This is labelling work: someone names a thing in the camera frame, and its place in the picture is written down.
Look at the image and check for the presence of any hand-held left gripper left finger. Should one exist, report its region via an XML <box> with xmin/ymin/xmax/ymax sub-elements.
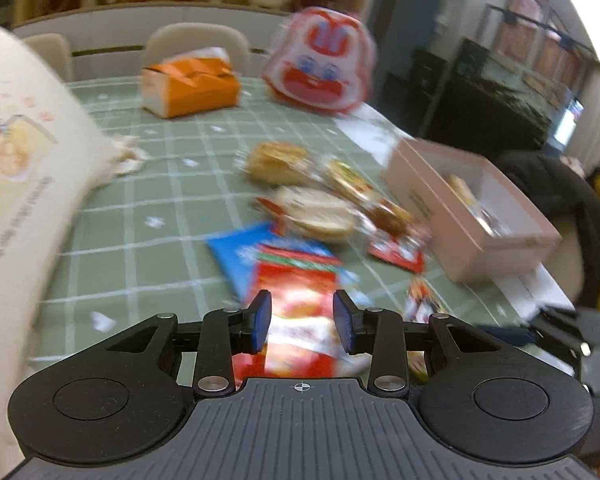
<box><xmin>94</xmin><ymin>289</ymin><xmax>273</xmax><ymax>397</ymax></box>

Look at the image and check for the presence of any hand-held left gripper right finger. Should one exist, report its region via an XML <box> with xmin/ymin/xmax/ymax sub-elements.
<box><xmin>333</xmin><ymin>289</ymin><xmax>512</xmax><ymax>397</ymax></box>

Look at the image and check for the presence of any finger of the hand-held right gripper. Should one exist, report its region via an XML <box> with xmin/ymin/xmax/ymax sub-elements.
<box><xmin>474</xmin><ymin>323</ymin><xmax>532</xmax><ymax>345</ymax></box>

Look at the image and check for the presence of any large red striped snack packet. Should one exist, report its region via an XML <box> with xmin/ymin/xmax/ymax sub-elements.
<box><xmin>232</xmin><ymin>240</ymin><xmax>362</xmax><ymax>380</ymax></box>

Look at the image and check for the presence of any blue snack packet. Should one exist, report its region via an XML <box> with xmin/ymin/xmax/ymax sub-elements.
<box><xmin>205</xmin><ymin>222</ymin><xmax>362</xmax><ymax>302</ymax></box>

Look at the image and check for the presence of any small red snack packet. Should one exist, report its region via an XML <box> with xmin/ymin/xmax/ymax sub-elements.
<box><xmin>367</xmin><ymin>232</ymin><xmax>429</xmax><ymax>274</ymax></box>

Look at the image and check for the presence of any pink cardboard box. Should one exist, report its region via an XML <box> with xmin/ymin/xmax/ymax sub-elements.
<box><xmin>381</xmin><ymin>138</ymin><xmax>564</xmax><ymax>285</ymax></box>

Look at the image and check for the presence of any cream chair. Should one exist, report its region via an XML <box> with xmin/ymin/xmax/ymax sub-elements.
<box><xmin>552</xmin><ymin>209</ymin><xmax>593</xmax><ymax>307</ymax></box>

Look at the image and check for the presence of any red orange snack packet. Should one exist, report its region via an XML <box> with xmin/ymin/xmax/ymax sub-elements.
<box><xmin>404</xmin><ymin>277</ymin><xmax>452</xmax><ymax>382</ymax></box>

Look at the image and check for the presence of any round bread packet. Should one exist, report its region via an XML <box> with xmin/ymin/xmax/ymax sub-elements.
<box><xmin>274</xmin><ymin>186</ymin><xmax>362</xmax><ymax>244</ymax></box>

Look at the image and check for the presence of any yellow cookie packet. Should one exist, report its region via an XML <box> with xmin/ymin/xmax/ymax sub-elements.
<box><xmin>324</xmin><ymin>159</ymin><xmax>382</xmax><ymax>207</ymax></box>

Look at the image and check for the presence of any green checked tablecloth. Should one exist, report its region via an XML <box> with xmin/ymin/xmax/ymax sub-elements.
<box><xmin>27</xmin><ymin>75</ymin><xmax>531</xmax><ymax>386</ymax></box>

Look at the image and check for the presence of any black puffer jacket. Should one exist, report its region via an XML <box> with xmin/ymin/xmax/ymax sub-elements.
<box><xmin>495</xmin><ymin>151</ymin><xmax>600</xmax><ymax>312</ymax></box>

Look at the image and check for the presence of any clear biscuit packet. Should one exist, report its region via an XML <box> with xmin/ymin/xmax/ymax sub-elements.
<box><xmin>447</xmin><ymin>174</ymin><xmax>477</xmax><ymax>207</ymax></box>

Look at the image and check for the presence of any clear bread packet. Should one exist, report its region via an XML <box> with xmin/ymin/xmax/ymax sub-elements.
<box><xmin>246</xmin><ymin>141</ymin><xmax>315</xmax><ymax>187</ymax></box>

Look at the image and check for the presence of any white printed sheet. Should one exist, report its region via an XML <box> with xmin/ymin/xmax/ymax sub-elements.
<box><xmin>337</xmin><ymin>104</ymin><xmax>578</xmax><ymax>312</ymax></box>

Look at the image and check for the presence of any window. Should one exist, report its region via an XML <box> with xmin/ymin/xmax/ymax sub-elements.
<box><xmin>551</xmin><ymin>99</ymin><xmax>584</xmax><ymax>144</ymax></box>

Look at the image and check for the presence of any crumpled tissue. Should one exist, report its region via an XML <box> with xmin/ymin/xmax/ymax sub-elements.
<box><xmin>109</xmin><ymin>134</ymin><xmax>149</xmax><ymax>176</ymax></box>

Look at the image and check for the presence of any orange tissue box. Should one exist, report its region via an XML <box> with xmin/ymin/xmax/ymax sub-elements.
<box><xmin>140</xmin><ymin>47</ymin><xmax>242</xmax><ymax>120</ymax></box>

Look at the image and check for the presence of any glass aquarium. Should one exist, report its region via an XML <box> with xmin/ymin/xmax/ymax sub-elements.
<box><xmin>457</xmin><ymin>39</ymin><xmax>583</xmax><ymax>137</ymax></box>

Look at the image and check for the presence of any red white rabbit bag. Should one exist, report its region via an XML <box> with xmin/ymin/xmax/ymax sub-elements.
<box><xmin>261</xmin><ymin>7</ymin><xmax>377</xmax><ymax>117</ymax></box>

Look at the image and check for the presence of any large cream printed bag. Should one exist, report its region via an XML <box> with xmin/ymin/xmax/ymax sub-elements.
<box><xmin>0</xmin><ymin>19</ymin><xmax>122</xmax><ymax>480</ymax></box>

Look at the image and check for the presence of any beige chair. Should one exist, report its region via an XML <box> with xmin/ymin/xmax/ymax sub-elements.
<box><xmin>22</xmin><ymin>33</ymin><xmax>74</xmax><ymax>84</ymax></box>
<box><xmin>144</xmin><ymin>22</ymin><xmax>252</xmax><ymax>77</ymax></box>

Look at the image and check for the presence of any white low cabinet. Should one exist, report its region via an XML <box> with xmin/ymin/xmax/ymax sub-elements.
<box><xmin>11</xmin><ymin>2</ymin><xmax>293</xmax><ymax>83</ymax></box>

